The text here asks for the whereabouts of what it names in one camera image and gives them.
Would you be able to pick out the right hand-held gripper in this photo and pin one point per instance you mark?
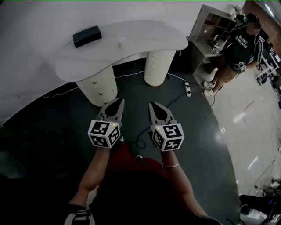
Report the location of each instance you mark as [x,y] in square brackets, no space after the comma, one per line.
[169,136]

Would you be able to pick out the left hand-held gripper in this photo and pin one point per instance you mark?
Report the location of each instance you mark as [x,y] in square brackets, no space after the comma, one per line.
[103,134]

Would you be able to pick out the small white cup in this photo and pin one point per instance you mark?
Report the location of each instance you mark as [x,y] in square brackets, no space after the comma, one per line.
[121,44]

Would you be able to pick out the person's left forearm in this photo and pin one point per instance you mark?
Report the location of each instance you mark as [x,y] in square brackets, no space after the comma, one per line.
[92,175]

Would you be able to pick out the person's right forearm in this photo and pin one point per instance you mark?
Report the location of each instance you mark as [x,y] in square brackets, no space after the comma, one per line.
[182,186]

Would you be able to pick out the white power strip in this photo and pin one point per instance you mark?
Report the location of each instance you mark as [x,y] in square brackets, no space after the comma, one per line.
[187,89]

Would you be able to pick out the person's white shoe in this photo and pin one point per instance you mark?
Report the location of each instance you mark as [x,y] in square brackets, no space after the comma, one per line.
[138,156]

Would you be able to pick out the person's red skirt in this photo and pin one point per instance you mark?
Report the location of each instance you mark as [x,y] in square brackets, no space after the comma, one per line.
[131,167]

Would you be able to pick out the dark green round rug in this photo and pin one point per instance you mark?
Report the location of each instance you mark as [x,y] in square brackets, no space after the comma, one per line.
[55,131]

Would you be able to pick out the white curved table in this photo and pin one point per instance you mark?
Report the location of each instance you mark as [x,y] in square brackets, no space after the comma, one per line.
[140,41]

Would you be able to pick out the dark blue flat box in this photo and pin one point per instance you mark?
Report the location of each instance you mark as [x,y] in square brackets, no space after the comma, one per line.
[86,36]

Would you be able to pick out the hand-held gripper on shelf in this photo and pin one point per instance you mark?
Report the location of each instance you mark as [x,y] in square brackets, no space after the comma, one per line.
[216,47]

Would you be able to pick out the red floor tape strip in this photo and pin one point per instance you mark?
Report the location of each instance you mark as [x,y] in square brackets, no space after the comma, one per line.
[249,104]

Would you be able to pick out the person's black shirt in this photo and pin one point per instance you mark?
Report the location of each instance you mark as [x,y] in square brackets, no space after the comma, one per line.
[142,202]

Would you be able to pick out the white cluttered work desks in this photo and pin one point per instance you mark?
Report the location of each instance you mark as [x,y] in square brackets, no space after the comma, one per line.
[269,66]

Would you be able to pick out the white vase with plant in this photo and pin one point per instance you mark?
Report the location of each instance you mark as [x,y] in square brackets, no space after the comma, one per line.
[235,12]

